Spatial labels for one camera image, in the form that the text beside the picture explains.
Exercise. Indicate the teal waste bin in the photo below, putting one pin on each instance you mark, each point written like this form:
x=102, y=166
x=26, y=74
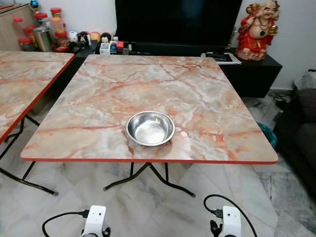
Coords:
x=268, y=134

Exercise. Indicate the stainless steel bowl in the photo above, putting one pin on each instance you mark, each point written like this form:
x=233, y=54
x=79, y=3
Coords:
x=149, y=129

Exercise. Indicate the dark grey sofa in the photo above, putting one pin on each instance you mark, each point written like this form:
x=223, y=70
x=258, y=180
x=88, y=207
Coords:
x=298, y=133

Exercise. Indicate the marble pattern folding table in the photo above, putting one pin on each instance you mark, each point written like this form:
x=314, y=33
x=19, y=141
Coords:
x=24, y=79
x=163, y=94

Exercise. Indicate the white paper stack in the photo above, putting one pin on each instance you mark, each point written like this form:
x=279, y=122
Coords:
x=222, y=58

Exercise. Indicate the light grey cushion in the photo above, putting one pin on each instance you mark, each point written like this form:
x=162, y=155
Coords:
x=307, y=80

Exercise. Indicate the small white desk device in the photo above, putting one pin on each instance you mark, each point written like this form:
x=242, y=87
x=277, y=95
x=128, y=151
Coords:
x=104, y=49

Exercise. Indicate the small black figurine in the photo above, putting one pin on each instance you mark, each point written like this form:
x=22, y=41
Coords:
x=106, y=38
x=84, y=38

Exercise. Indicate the small yellow figurine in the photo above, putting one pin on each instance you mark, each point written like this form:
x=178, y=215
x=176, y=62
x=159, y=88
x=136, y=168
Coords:
x=95, y=37

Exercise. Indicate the red lid plastic jar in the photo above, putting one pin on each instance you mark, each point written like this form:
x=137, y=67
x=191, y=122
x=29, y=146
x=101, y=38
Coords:
x=41, y=19
x=19, y=27
x=62, y=40
x=25, y=44

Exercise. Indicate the small white figurine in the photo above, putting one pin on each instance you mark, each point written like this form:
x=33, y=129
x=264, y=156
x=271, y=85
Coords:
x=73, y=36

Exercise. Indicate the red laughing Buddha statue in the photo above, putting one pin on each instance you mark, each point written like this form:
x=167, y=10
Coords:
x=256, y=34

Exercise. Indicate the stainless steel tumbler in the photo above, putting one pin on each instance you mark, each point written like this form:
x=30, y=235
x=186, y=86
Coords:
x=43, y=39

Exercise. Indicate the black flat television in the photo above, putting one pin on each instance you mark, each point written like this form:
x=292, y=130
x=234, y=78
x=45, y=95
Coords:
x=177, y=22

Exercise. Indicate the tall red lid jar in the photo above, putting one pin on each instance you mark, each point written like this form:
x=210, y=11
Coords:
x=57, y=22

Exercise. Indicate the light wooden cabinet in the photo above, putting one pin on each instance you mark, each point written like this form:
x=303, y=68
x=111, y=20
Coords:
x=9, y=29

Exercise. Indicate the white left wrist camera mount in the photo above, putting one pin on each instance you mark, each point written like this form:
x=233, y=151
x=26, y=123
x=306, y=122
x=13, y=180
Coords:
x=94, y=221

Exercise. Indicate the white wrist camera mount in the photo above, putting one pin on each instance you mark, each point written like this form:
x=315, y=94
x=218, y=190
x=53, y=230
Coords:
x=231, y=222
x=94, y=221

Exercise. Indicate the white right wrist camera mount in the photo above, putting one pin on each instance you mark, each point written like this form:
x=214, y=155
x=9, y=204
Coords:
x=231, y=222

